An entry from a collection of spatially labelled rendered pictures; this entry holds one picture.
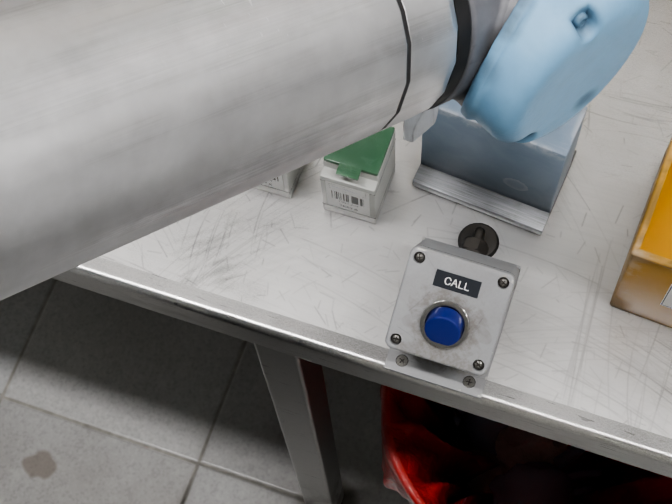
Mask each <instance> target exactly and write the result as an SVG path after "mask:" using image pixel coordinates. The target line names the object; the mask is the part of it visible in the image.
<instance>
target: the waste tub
mask: <svg viewBox="0 0 672 504"><path fill-rule="evenodd" d="M610 305H611V306H614V307H616V308H619V309H622V310H624V311H627V312H630V313H632V314H635V315H638V316H640V317H643V318H646V319H648V320H651V321H654V322H657V323H659V324H662V325H665V326H667V327H670V328H672V138H671V140H670V142H669V144H668V147H667V149H666V151H665V154H664V156H663V159H662V162H661V165H660V167H659V170H658V173H657V175H656V178H655V181H654V184H653V186H652V189H651V192H650V195H649V197H648V200H647V203H646V205H645V208H644V211H643V214H642V216H641V219H640V222H639V225H638V227H637V230H636V233H635V235H634V238H633V241H632V244H631V246H630V249H629V252H628V254H627V257H626V260H625V263H624V265H623V268H622V271H621V274H620V276H619V279H618V282H617V284H616V287H615V290H614V293H613V295H612V298H611V301H610Z"/></svg>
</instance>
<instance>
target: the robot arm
mask: <svg viewBox="0 0 672 504"><path fill-rule="evenodd" d="M648 13H649V0H0V301H1V300H3V299H5V298H7V297H10V296H12V295H14V294H16V293H19V292H21V291H23V290H25V289H28V288H30V287H32V286H34V285H37V284H39V283H41V282H43V281H46V280H48V279H50V278H52V277H55V276H57V275H59V274H61V273H63V272H66V271H68V270H70V269H72V268H75V267H77V266H79V265H81V264H84V263H86V262H88V261H90V260H93V259H95V258H97V257H99V256H102V255H104V254H106V253H108V252H111V251H113V250H115V249H117V248H120V247H122V246H124V245H126V244H129V243H131V242H133V241H135V240H138V239H140V238H142V237H144V236H147V235H149V234H151V233H153V232H156V231H158V230H160V229H162V228H165V227H167V226H169V225H171V224H173V223H176V222H178V221H180V220H182V219H185V218H187V217H189V216H191V215H194V214H196V213H198V212H200V211H203V210H205V209H207V208H209V207H212V206H214V205H216V204H218V203H221V202H223V201H225V200H227V199H230V198H232V197H234V196H236V195H239V194H241V193H243V192H245V191H248V190H250V189H252V188H254V187H257V186H259V185H261V184H263V183H266V182H268V181H270V180H272V179H274V178H277V177H279V176H281V175H283V174H286V173H288V172H290V171H292V170H295V169H297V168H299V167H301V166H304V165H306V164H308V163H310V162H313V161H315V160H317V159H319V158H322V157H324V156H326V155H328V154H331V153H333V152H335V151H337V150H340V149H342V148H344V147H346V146H349V145H351V144H353V143H355V142H358V141H360V140H362V139H364V138H367V137H369V136H371V135H373V134H375V133H378V132H380V131H382V130H384V129H387V128H389V127H391V126H393V125H396V124H398V123H400V122H402V121H404V123H403V140H406V141H408V142H414V141H415V140H416V139H418V138H419V137H420V136H421V135H422V134H423V133H424V132H426V131H427V130H428V129H429V128H430V127H431V126H432V125H434V123H435V121H436V118H437V115H438V109H439V105H442V104H444V103H446V102H448V101H450V100H452V99H453V100H455V101H457V102H458V103H459V104H460V105H461V106H462V107H461V110H460V112H461V114H462V115H463V116H464V117H465V118H466V119H468V120H475V121H477V122H478V123H479V124H480V125H481V126H482V127H483V128H484V129H485V130H486V131H487V132H488V133H490V134H491V135H492V136H493V137H494V138H496V139H497V140H499V141H502V142H505V143H512V142H516V143H527V142H531V141H534V140H536V139H539V138H541V137H543V136H545V135H547V134H548V133H550V132H552V131H554V130H555V129H557V128H558V127H560V126H561V125H563V124H564V123H566V122H567V121H568V120H570V119H571V118H572V117H574V116H575V115H576V114H577V113H578V112H580V111H581V110H582V109H583V108H584V107H585V106H586V105H588V104H589V103H590V102H591V101H592V100H593V99H594V98H595V97H596V96H597V95H598V94H599V93H600V92H601V91H602V90H603V89H604V88H605V86H606V85H607V84H608V83H609V82H610V81H611V80H612V79H613V77H614V76H615V75H616V74H617V72H618V71H619V70H620V69H621V67H622V66H623V65H624V63H625V62H626V61H627V59H628V58H629V56H630V54H631V53H632V51H633V50H634V48H635V47H636V45H637V43H638V41H639V39H640V37H641V35H642V33H643V30H644V28H645V25H646V22H647V18H648Z"/></svg>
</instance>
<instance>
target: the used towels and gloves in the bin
mask: <svg viewBox="0 0 672 504"><path fill-rule="evenodd" d="M451 410H452V412H453V414H454V417H452V419H451V420H452V423H453V425H454V427H455V428H456V430H457V428H458V426H459V424H460V425H461V427H462V430H463V432H464V433H465V434H466V435H467V436H468V438H469V440H470V441H471V443H472V445H469V446H468V447H467V448H466V450H465V451H467V452H471V453H474V454H476V455H479V456H483V457H486V458H489V459H491V460H493V461H494V462H496V463H498V464H500V465H499V466H497V467H495V468H493V469H490V470H488V471H486V472H484V473H482V474H480V475H478V476H477V477H475V478H474V479H472V480H470V481H469V482H467V485H468V486H469V488H470V490H471V491H475V492H480V493H491V492H492V494H493V504H575V503H574V500H577V499H581V498H583V494H587V493H590V492H594V491H595V490H596V489H597V488H598V486H599V482H600V479H601V476H602V469H592V468H582V469H574V470H569V471H566V472H563V471H561V470H558V469H562V468H563V467H565V466H567V465H568V464H570V463H571V462H573V461H574V460H576V459H577V458H578V457H579V456H580V455H582V454H583V453H584V452H585V451H586V450H583V449H580V448H577V447H574V446H571V447H570V448H569V449H567V444H564V443H561V442H558V441H555V440H552V439H549V438H546V437H543V436H540V435H536V434H533V433H530V432H527V431H524V430H521V429H518V428H515V427H512V426H509V425H505V424H502V423H499V422H496V421H493V420H490V419H487V418H484V417H481V416H478V415H474V414H471V413H468V412H465V411H462V410H459V409H457V411H458V412H459V413H460V414H461V415H462V416H461V418H460V417H458V415H457V413H456V411H455V408H453V407H451ZM554 463H555V465H556V466H557V468H558V469H557V468H556V467H555V466H553V465H554ZM579 481H597V482H595V483H590V484H585V485H580V486H575V487H574V485H573V483H574V482H579Z"/></svg>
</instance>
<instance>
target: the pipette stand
mask: <svg viewBox="0 0 672 504"><path fill-rule="evenodd" d="M461 107H462V106H461V105H460V104H459V103H458V102H457V101H455V100H453V99H452V100H450V101H448V102H446V103H444V104H442V105H439V109H438V115H437V118H436V121H435V123H434V125H432V126H431V127H430V128H429V129H428V130H427V131H426V132H424V133H423V134H422V147H421V164H420V166H419V168H418V170H417V172H416V174H415V176H414V178H413V182H412V185H413V186H415V187H418V188H420V189H423V190H426V191H428V192H431V193H433V194H436V195H438V196H441V197H444V198H446V199H449V200H451V201H454V202H456V203H459V204H461V205H464V206H467V207H469V208H472V209H474V210H477V211H479V212H482V213H485V214H487V215H490V216H492V217H495V218H497V219H500V220H502V221H505V222H508V223H510V224H513V225H515V226H518V227H520V228H523V229H526V230H528V231H531V232H533V233H536V234H538V235H542V233H543V230H544V228H545V226H546V223H547V221H548V219H549V216H550V214H551V212H552V209H553V207H554V205H555V202H556V200H557V198H558V195H559V193H560V191H561V188H562V186H563V184H564V181H565V179H566V177H567V174H568V172H569V170H570V167H571V165H572V162H573V160H574V158H575V155H576V152H577V151H576V150H575V148H576V145H577V141H578V138H579V135H580V131H581V128H582V124H583V121H584V118H585V114H586V111H587V106H585V107H584V108H583V109H582V110H581V111H580V112H578V113H577V114H576V115H575V116H574V117H572V118H571V119H570V120H568V121H567V122H566V123H564V124H563V125H561V126H560V127H558V128H557V129H555V130H554V131H552V132H550V133H548V134H547V135H545V136H543V137H541V138H539V139H536V140H534V141H531V142H527V143H516V142H512V143H505V142H502V141H499V140H497V139H496V138H494V137H493V136H492V135H491V134H490V133H488V132H487V131H486V130H485V129H484V128H483V127H482V126H481V125H480V124H479V123H478V122H477V121H475V120H468V119H466V118H465V117H464V116H463V115H462V114H461V112H460V110H461Z"/></svg>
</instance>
